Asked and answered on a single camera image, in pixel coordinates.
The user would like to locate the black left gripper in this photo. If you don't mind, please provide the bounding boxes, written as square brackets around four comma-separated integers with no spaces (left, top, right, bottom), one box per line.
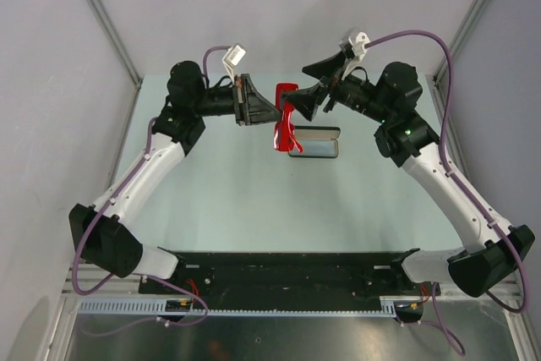
[193,74,285,127]

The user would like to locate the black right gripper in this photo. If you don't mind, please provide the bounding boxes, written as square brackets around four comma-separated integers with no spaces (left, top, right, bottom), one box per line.
[283,50,393,124]

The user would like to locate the red sunglasses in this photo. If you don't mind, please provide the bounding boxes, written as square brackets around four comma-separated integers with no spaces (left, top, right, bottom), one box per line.
[273,83,303,153]

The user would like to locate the dark green glasses case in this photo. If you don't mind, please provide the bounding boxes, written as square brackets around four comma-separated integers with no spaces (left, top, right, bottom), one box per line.
[287,126,341,159]

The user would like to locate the light blue cleaning cloth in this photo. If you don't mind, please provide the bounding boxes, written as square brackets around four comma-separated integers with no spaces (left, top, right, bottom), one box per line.
[299,140,338,158]

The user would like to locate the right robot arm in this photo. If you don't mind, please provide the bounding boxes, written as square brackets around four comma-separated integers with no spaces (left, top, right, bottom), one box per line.
[281,53,535,298]

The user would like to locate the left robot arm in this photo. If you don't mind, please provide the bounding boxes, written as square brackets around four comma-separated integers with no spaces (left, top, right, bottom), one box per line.
[68,61,281,293]

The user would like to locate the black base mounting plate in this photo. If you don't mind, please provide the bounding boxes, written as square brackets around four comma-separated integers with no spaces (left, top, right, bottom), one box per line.
[139,252,440,310]

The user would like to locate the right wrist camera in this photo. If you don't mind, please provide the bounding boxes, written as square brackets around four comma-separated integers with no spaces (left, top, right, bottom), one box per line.
[340,28,370,79]

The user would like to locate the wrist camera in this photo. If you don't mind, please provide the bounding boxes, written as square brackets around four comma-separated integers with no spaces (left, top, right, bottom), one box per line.
[340,28,370,79]
[222,43,247,80]

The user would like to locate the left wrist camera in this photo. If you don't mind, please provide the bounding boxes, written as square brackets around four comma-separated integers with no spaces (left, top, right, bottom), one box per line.
[222,43,247,80]

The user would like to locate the aluminium front rail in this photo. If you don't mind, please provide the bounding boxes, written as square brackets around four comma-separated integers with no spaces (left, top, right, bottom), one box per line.
[61,264,522,301]

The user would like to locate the left aluminium frame post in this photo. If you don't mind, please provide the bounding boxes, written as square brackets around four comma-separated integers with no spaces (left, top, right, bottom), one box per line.
[85,0,142,90]

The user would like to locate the aluminium frame post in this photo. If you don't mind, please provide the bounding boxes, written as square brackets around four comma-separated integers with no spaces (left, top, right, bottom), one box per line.
[85,0,142,90]
[448,0,490,62]

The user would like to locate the right aluminium frame post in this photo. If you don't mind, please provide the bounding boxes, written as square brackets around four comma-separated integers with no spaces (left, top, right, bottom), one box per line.
[448,0,490,62]

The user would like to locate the grey slotted cable duct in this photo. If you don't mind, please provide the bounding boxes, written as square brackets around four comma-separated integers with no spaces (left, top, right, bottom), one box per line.
[78,295,436,320]

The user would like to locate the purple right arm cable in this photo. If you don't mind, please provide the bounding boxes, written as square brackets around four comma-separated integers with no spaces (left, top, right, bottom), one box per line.
[363,30,532,357]

